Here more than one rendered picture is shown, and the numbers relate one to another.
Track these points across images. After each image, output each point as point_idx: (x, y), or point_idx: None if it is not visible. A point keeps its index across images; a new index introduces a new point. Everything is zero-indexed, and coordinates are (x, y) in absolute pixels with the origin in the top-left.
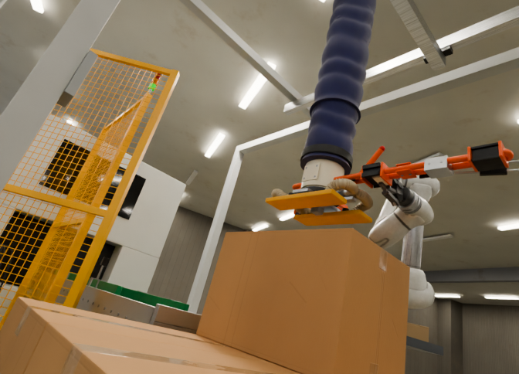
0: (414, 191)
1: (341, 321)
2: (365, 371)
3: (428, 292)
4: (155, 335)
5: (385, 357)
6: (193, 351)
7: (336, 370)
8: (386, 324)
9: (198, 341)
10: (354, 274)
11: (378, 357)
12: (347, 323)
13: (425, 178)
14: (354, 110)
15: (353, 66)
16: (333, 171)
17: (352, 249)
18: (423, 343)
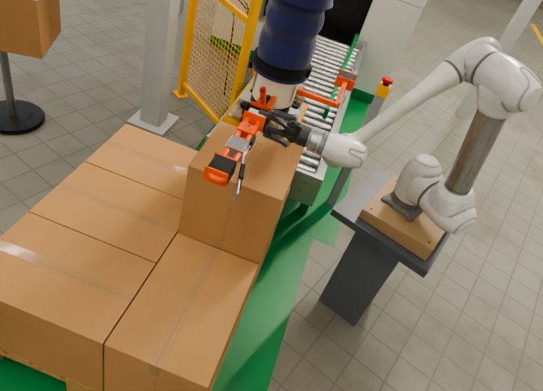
0: (477, 96)
1: (182, 210)
2: (209, 237)
3: (448, 222)
4: (145, 169)
5: (234, 239)
6: (131, 188)
7: (179, 228)
8: (236, 224)
9: (179, 175)
10: (193, 191)
11: (224, 237)
12: (188, 212)
13: (496, 83)
14: (293, 8)
15: None
16: (263, 86)
17: (189, 178)
18: (400, 256)
